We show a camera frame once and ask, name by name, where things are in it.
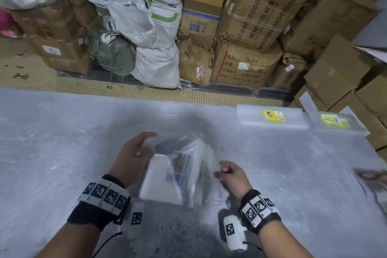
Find person's left hand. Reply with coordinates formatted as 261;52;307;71
108;131;158;189

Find person's right hand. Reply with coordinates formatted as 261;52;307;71
214;161;254;202

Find stack of clear bags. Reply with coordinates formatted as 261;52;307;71
138;132;223;208

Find bag pack with green label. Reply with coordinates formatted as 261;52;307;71
308;111;371;136

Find person's right forearm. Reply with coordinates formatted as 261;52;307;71
258;220;315;258

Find grey table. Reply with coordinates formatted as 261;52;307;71
0;87;387;258

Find plain white sack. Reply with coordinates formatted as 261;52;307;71
131;44;182;89

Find grey-green sack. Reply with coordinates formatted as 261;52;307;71
90;31;137;77

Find cardboard box with red print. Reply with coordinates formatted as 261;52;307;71
211;38;284;88

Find low cardboard box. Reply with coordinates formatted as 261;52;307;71
41;54;91;75

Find torn brown cardboard box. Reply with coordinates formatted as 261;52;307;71
177;34;216;87

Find small labelled brown box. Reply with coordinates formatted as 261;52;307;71
269;52;308;91

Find cardboard box with white label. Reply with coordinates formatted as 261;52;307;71
31;37;88;60

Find crumpled white sack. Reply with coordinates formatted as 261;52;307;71
102;0;176;50

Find cardboard boxes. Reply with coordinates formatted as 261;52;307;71
289;34;387;162

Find cardboard box with blue stripe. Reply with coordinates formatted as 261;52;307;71
180;0;222;39

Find white sack with green print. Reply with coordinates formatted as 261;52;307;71
142;0;187;33

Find dark cardboard box red marks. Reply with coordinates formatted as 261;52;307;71
12;0;88;42

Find cardboard box with checker pattern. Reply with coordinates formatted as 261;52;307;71
217;0;306;53

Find large brown cardboard box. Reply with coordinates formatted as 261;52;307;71
279;0;379;59

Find pink plastic bag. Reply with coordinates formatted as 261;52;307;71
0;8;19;37

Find white cardboard sheet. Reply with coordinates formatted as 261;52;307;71
354;45;387;63

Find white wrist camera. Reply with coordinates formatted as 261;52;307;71
121;202;145;239
223;214;248;252

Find black camera cable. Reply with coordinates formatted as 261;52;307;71
243;242;264;252
92;230;123;258

